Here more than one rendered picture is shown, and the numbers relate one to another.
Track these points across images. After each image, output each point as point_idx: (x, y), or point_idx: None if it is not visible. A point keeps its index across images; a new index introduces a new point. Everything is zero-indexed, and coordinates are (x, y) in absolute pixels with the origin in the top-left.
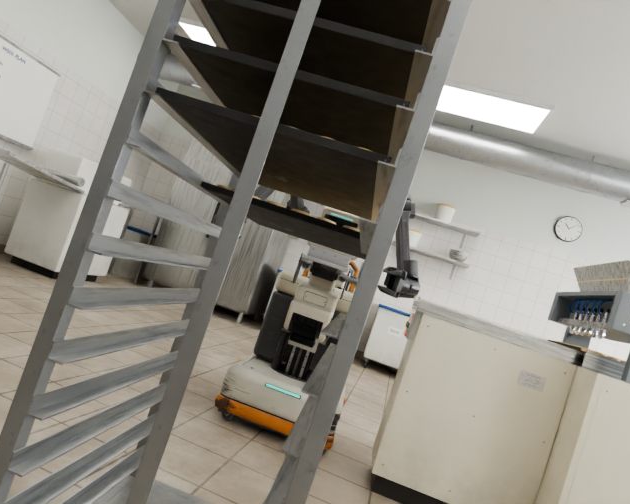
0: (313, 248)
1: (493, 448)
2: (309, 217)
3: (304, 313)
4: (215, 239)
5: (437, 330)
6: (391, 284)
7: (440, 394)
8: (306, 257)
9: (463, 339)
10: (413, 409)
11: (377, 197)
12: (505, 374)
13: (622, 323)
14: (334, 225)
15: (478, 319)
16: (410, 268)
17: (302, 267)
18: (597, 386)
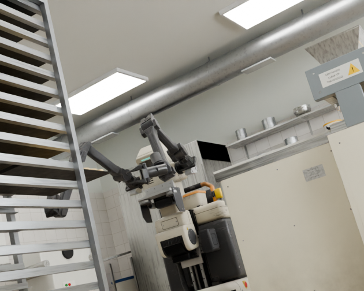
0: (147, 191)
1: (322, 238)
2: (0, 171)
3: (166, 237)
4: (8, 215)
5: (235, 185)
6: None
7: (264, 226)
8: (141, 199)
9: (254, 178)
10: (255, 249)
11: (8, 142)
12: (294, 181)
13: (318, 92)
14: (10, 167)
15: (255, 158)
16: (153, 159)
17: (149, 208)
18: (332, 144)
